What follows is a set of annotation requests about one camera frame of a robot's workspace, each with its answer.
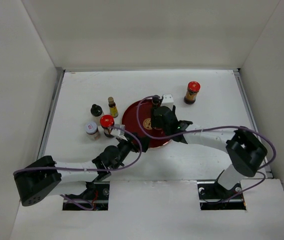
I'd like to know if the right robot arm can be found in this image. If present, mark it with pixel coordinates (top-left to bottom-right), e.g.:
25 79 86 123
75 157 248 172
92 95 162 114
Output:
151 106 267 198

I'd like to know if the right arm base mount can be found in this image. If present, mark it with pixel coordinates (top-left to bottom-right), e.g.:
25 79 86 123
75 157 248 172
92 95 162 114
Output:
197 181 246 211

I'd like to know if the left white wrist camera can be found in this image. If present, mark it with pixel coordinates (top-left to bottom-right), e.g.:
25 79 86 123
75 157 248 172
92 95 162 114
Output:
111 124 127 141

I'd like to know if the red-lid sauce jar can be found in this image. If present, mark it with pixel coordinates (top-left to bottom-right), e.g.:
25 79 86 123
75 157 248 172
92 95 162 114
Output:
184 81 201 105
100 114 115 138

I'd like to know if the white-lid jar left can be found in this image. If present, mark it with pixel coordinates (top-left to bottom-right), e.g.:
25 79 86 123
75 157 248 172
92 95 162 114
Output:
85 121 100 141

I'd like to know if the black-cap spice bottle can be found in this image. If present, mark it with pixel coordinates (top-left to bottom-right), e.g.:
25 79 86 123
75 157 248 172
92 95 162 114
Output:
152 96 160 108

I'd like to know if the round red lacquer tray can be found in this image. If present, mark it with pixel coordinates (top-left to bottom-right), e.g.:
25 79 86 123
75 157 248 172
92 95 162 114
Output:
121 97 165 138

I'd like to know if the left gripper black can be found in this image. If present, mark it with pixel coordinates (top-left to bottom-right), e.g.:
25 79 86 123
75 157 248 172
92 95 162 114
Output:
112 132 151 170

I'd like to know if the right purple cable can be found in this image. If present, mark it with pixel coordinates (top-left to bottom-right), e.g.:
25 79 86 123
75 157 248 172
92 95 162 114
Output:
136 94 277 204

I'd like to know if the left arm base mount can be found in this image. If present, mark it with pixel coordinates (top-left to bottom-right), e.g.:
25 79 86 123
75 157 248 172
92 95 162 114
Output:
62 181 110 211

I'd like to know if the black-cap white bottle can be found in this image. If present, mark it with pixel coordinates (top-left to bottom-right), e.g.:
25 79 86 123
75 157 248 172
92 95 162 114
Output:
90 104 104 123

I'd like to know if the small yellow-label brown bottle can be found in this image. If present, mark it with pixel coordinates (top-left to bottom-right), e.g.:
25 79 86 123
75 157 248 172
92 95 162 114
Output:
108 96 118 118

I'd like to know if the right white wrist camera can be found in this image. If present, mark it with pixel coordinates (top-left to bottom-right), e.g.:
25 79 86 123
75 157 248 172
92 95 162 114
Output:
161 94 174 110

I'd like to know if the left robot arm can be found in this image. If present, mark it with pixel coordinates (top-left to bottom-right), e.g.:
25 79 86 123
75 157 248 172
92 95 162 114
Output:
13 136 150 207

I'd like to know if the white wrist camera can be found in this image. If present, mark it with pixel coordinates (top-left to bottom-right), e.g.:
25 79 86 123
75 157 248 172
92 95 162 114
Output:
161 94 174 110
111 124 127 141

